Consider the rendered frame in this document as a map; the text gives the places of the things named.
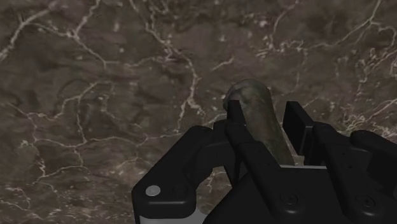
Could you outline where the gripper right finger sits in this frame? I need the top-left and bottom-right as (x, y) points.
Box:
(282, 101), (397, 199)

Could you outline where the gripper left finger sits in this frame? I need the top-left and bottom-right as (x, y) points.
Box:
(131, 99), (281, 224)

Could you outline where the grey-green rounded cylinder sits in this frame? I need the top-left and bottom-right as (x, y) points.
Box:
(222, 78), (296, 167)

